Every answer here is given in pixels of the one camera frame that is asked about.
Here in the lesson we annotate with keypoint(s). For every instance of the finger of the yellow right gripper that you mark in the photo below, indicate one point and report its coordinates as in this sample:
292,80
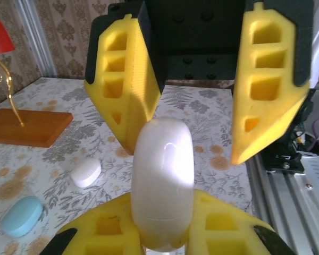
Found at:
268,106
133,106

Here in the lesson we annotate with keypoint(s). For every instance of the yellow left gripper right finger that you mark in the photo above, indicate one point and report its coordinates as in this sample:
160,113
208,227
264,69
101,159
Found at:
228,233

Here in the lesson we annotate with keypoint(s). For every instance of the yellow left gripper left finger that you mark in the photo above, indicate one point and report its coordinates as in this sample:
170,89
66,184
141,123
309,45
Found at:
95,233

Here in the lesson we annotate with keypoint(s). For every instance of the matte white oval earbud case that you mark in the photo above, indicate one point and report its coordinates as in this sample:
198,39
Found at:
85,172

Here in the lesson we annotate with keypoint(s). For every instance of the blue earbud charging case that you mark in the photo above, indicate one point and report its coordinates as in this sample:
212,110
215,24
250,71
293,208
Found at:
21,216

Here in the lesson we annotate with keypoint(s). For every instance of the glossy white earbud case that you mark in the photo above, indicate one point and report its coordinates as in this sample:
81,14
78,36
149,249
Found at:
163,186

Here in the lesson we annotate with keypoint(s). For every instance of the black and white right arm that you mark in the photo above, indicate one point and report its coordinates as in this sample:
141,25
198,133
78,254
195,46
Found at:
301,114

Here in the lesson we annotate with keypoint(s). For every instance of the aluminium frame post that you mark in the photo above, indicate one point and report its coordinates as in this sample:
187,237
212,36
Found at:
34,34

